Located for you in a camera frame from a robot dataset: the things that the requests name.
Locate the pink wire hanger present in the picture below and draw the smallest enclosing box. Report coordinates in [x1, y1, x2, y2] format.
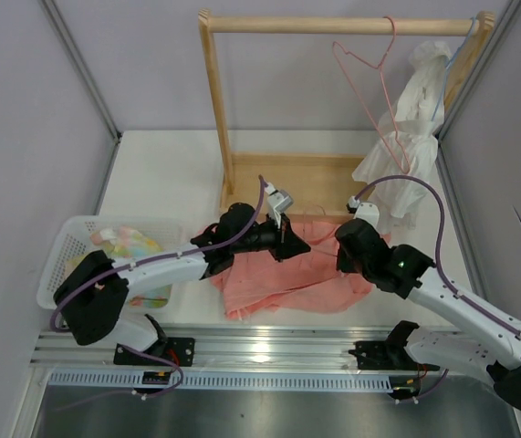
[302, 202, 339, 256]
[331, 16, 412, 175]

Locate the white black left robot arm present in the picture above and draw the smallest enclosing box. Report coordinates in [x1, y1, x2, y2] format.
[50, 203, 310, 365]

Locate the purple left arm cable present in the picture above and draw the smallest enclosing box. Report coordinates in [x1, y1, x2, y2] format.
[49, 173, 268, 332]

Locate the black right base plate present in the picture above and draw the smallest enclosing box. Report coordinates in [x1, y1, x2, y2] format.
[348, 321, 440, 371]

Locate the white plastic laundry basket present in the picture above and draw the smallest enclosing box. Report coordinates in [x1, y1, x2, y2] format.
[36, 215, 184, 310]

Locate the slotted white cable duct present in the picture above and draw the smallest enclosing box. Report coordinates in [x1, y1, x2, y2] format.
[48, 369, 392, 393]

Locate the floral pastel garment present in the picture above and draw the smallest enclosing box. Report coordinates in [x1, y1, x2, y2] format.
[89, 226, 172, 309]

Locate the aluminium mounting rail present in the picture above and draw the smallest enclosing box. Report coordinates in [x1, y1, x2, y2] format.
[29, 325, 391, 373]

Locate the wooden clothes rack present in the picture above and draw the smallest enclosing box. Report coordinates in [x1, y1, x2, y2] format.
[198, 9, 495, 223]

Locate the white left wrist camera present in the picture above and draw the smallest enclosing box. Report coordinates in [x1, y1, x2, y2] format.
[265, 182, 294, 228]

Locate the aluminium frame post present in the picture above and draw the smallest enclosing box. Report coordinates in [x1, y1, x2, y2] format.
[38, 0, 121, 143]
[432, 0, 521, 145]

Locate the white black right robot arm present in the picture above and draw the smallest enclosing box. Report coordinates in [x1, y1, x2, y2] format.
[335, 219, 521, 411]

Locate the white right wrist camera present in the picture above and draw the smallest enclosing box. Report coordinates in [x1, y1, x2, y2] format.
[346, 196, 380, 229]

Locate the pink pleated skirt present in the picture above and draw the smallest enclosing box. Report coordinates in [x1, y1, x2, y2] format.
[210, 223, 373, 319]

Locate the left aluminium frame post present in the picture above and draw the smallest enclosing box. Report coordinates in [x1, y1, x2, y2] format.
[38, 0, 121, 143]

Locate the blue wire hanger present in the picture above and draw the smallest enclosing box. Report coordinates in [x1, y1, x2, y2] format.
[431, 17, 477, 121]

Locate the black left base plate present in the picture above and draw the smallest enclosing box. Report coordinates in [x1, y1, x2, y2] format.
[113, 314, 196, 367]

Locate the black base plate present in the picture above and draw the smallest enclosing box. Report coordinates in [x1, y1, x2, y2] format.
[113, 314, 196, 367]
[348, 321, 440, 371]

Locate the right aluminium frame post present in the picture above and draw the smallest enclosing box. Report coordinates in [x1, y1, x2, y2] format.
[432, 0, 521, 145]

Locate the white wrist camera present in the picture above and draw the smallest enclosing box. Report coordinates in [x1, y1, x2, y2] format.
[265, 182, 294, 228]
[346, 196, 380, 229]

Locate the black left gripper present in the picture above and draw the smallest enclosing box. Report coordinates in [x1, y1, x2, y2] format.
[232, 212, 310, 263]

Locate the white garment on hanger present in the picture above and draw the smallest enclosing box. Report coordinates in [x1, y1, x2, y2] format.
[352, 41, 452, 235]

